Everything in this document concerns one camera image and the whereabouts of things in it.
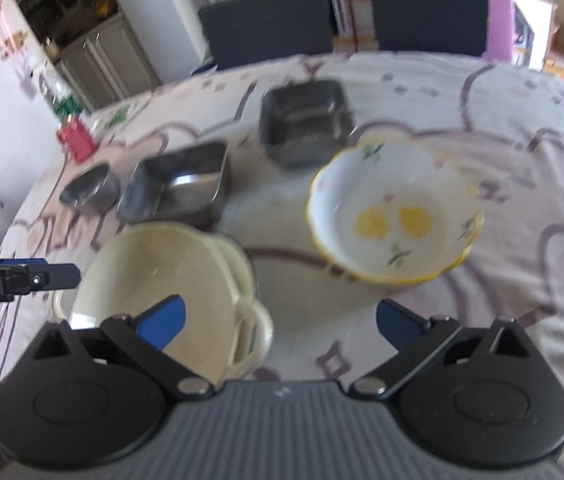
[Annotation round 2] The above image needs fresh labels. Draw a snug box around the purple mat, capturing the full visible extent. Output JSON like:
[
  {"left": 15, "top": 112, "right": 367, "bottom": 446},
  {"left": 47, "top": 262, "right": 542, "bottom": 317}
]
[{"left": 484, "top": 0, "right": 518, "bottom": 64}]

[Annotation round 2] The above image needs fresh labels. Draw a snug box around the pink strap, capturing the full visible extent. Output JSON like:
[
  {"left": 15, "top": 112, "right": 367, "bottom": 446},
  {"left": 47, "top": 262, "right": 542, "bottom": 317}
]
[{"left": 0, "top": 5, "right": 28, "bottom": 72}]

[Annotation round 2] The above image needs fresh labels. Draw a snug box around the clear bottle green label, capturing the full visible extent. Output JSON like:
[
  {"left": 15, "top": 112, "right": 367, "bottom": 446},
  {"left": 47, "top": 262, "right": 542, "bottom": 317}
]
[{"left": 37, "top": 74, "right": 84, "bottom": 122}]

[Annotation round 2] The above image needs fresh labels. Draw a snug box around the printed cartoon tablecloth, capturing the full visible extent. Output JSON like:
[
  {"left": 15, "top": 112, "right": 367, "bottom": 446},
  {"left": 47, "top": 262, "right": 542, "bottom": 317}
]
[{"left": 0, "top": 52, "right": 564, "bottom": 480}]

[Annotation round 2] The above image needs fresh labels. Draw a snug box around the shiny square steel bowl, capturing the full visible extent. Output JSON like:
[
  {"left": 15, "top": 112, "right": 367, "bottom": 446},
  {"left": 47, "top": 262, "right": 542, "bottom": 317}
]
[{"left": 115, "top": 141, "right": 233, "bottom": 229}]

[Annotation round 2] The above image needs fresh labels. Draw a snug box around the cream bowl with handles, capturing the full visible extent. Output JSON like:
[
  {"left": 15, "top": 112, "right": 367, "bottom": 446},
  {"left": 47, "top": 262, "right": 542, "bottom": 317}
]
[{"left": 54, "top": 222, "right": 274, "bottom": 387}]

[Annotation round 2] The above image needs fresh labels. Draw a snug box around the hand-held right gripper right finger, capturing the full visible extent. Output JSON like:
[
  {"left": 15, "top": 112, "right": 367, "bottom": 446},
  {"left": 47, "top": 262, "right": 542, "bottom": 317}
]
[{"left": 349, "top": 299, "right": 535, "bottom": 403}]

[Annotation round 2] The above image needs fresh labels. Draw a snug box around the dark square metal bowl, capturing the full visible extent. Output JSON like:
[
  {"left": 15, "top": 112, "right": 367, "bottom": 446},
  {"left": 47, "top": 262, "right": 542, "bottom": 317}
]
[{"left": 257, "top": 79, "right": 355, "bottom": 169}]

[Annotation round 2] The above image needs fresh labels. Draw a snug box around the red soda can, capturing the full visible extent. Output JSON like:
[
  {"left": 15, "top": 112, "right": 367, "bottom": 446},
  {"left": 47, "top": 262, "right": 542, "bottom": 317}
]
[{"left": 56, "top": 117, "right": 99, "bottom": 162}]

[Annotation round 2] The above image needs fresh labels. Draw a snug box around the wooden staircase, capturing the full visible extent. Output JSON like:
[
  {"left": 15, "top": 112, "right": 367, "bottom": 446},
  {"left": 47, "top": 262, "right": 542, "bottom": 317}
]
[{"left": 514, "top": 0, "right": 564, "bottom": 92}]

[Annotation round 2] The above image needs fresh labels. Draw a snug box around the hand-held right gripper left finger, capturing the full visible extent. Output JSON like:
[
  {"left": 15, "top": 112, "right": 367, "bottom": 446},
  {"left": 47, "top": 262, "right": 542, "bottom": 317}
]
[{"left": 28, "top": 296, "right": 223, "bottom": 403}]

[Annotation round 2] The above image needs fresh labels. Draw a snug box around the round steel bowl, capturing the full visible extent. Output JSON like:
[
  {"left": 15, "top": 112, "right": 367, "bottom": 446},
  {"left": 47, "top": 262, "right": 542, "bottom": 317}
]
[{"left": 59, "top": 163, "right": 121, "bottom": 211}]

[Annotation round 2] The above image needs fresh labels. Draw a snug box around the grey kitchen cabinet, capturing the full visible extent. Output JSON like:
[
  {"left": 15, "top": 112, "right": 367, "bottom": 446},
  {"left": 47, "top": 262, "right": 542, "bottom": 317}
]
[{"left": 54, "top": 14, "right": 163, "bottom": 111}]

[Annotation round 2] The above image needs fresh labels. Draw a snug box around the dark fabric chair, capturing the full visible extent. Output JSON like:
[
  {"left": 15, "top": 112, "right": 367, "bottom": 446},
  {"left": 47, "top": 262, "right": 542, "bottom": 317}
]
[
  {"left": 369, "top": 0, "right": 490, "bottom": 59},
  {"left": 197, "top": 0, "right": 335, "bottom": 71}
]

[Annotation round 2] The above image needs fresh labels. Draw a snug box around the floral yellow-rimmed bowl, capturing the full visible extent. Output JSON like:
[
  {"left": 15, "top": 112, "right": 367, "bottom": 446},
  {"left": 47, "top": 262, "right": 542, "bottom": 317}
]
[{"left": 306, "top": 140, "right": 485, "bottom": 287}]

